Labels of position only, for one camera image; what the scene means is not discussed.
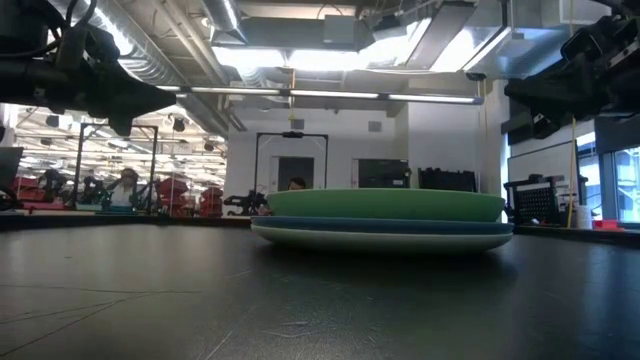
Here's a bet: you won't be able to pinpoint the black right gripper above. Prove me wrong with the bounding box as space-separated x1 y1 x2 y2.
503 17 640 140

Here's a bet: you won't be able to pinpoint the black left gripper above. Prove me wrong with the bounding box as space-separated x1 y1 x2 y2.
0 22 177 137

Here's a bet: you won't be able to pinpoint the large green plastic plate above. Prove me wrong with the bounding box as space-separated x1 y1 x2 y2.
266 188 507 223

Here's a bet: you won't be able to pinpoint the large blue plastic plate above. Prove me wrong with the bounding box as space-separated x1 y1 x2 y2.
250 215 516 237

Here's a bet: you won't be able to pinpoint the person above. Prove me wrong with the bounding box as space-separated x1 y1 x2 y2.
107 167 144 209

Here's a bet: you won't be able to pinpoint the red equipment rack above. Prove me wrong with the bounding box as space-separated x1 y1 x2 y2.
198 185 225 217
154 178 190 214

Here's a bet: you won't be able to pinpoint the black perforated cart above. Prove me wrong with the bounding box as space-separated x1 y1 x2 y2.
503 173 589 227

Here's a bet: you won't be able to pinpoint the black crates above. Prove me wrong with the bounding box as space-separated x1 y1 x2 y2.
417 167 478 193

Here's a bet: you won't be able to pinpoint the white paper roll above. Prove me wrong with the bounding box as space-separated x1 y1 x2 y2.
574 204 594 230

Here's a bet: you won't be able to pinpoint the dark monitor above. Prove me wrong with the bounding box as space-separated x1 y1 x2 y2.
0 146 25 201

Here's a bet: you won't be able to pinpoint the red box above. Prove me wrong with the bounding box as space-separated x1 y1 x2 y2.
593 218 626 232

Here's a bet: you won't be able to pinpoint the long ceiling light bar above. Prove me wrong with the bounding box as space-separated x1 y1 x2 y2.
157 85 485 106

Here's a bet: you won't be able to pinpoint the black table mat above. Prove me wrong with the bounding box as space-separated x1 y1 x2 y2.
0 219 640 360

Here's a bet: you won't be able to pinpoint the large white plastic plate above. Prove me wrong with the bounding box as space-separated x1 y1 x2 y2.
250 223 514 255

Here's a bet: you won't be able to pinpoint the silver ventilation duct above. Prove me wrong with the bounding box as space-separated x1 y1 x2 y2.
49 0 231 136

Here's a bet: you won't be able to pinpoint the black workstation frame with camera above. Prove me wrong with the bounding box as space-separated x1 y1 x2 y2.
253 130 330 194

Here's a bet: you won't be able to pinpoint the black wall screen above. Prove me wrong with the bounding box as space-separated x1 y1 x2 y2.
357 158 412 190

